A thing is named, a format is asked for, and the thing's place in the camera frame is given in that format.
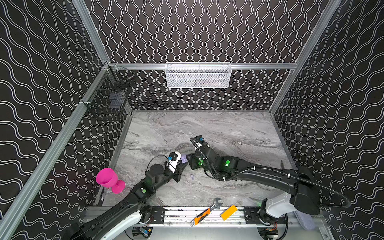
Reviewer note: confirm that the grey purple cloth pad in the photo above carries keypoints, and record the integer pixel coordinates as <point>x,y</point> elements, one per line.
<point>305,221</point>

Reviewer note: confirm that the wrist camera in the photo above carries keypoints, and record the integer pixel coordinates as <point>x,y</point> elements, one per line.
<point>174,159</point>
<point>199,141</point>

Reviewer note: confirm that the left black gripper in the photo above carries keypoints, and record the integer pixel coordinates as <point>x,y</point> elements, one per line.
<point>181,167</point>

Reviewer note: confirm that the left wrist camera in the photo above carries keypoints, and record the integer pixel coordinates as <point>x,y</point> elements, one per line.
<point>174,159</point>

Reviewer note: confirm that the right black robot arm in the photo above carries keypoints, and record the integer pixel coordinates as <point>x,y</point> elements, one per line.
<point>298,184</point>

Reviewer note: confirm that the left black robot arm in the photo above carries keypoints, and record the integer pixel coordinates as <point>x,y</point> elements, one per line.
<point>129,210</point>

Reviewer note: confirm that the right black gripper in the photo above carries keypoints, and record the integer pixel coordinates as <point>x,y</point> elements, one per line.
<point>192,161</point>

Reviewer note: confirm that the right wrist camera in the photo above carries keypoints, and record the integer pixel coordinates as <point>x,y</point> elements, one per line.
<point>199,141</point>

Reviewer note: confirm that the pink plastic goblet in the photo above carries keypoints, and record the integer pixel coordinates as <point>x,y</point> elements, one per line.
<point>108,178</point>

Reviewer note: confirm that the black wire basket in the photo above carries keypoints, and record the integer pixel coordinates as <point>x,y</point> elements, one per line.
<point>108,102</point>

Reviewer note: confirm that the white wire mesh basket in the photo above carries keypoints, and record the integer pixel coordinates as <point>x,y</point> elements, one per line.
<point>196,75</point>

